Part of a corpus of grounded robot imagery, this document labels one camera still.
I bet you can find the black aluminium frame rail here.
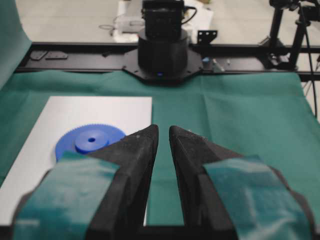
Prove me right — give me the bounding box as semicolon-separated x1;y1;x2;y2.
15;42;320;82

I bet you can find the green backdrop curtain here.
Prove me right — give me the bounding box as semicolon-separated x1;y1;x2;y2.
0;0;32;88

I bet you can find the black camera tripod stand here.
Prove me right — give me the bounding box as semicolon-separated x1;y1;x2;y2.
259;0;320;72

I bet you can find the green table cloth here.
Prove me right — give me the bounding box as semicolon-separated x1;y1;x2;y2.
0;70;320;225

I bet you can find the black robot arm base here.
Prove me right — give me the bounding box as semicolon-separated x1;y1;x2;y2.
122;0;203;84

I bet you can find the white rectangular board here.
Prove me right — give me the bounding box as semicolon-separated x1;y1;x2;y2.
0;96;152;226

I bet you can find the black corner bracket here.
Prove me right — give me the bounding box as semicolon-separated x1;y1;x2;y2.
197;30;218;46

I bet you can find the blue plastic gear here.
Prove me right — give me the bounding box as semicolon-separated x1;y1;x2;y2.
55;123;126;162

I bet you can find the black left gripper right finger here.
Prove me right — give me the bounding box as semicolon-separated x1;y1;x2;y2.
169;126;315;240

